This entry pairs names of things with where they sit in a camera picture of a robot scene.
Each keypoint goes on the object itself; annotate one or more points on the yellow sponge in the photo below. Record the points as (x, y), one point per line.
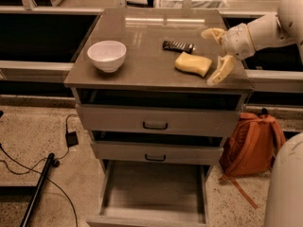
(193, 64)

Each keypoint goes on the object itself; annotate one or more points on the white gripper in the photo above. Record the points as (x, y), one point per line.
(237, 42)

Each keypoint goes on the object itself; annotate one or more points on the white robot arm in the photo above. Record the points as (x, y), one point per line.
(284, 206)

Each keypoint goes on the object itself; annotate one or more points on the orange backpack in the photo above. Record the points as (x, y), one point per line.
(251, 149)

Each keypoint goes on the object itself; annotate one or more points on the top grey drawer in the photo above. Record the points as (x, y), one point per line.
(157, 120)

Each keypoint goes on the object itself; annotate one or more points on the white ceramic bowl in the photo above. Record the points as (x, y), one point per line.
(107, 56)

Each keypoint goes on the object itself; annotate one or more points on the grey drawer cabinet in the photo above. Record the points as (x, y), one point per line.
(148, 77)

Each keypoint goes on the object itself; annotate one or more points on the dark wrapped snack bar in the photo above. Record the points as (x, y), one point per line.
(177, 47)

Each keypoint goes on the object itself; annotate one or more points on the black pole on floor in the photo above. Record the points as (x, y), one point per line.
(37, 190)

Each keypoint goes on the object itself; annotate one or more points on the bottom grey drawer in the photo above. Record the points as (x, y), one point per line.
(137, 194)

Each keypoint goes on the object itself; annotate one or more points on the middle grey drawer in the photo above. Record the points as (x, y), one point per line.
(157, 153)

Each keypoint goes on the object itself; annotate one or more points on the grey drawer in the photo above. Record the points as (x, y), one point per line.
(137, 194)
(157, 120)
(157, 153)

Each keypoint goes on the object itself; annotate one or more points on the black power adapter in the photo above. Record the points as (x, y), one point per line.
(71, 139)

